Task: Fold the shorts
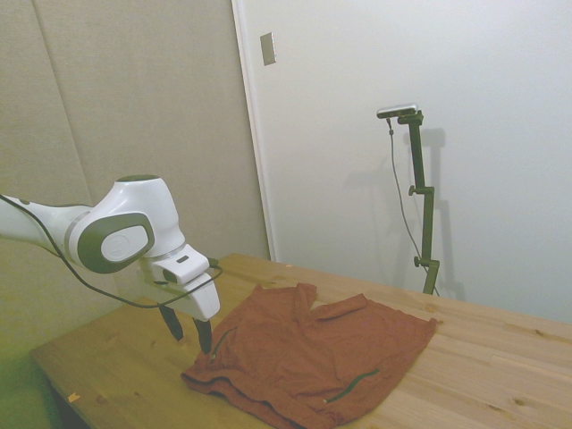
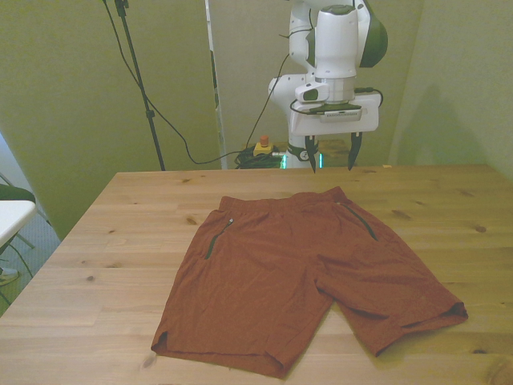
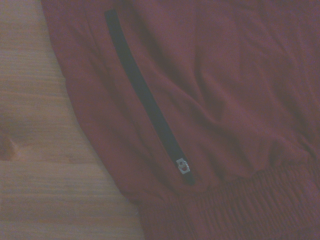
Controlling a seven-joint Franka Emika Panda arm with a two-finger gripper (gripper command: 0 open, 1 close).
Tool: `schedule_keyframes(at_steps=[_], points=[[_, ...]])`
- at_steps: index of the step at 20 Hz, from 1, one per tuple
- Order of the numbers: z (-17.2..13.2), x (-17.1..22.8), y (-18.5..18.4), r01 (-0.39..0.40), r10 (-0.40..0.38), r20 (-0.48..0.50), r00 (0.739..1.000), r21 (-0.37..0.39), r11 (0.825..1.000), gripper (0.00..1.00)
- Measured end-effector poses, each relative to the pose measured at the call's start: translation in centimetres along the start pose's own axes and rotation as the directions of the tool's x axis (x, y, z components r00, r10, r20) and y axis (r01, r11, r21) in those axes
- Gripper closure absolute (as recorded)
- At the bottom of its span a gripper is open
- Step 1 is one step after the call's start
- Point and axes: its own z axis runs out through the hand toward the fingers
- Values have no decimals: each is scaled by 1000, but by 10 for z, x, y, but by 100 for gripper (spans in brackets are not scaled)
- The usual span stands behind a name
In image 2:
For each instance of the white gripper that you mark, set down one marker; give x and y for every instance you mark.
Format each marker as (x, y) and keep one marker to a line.
(340, 125)

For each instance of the rust red shorts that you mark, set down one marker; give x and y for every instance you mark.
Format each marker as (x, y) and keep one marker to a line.
(260, 280)

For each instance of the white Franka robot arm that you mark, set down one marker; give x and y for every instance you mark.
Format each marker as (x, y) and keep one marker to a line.
(336, 40)

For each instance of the yellow emergency stop box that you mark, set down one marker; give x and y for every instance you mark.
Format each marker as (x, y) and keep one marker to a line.
(263, 149)

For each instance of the white vertical trim strip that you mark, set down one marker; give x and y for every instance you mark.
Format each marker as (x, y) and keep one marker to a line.
(215, 132)

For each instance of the dark rounded chair back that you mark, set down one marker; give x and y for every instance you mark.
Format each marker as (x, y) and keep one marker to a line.
(16, 194)

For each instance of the white shoe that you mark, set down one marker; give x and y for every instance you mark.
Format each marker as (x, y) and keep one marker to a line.
(8, 276)

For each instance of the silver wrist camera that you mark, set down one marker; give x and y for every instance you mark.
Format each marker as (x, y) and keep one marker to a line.
(340, 112)

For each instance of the black straight camera stand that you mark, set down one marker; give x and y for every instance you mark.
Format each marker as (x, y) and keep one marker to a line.
(138, 78)

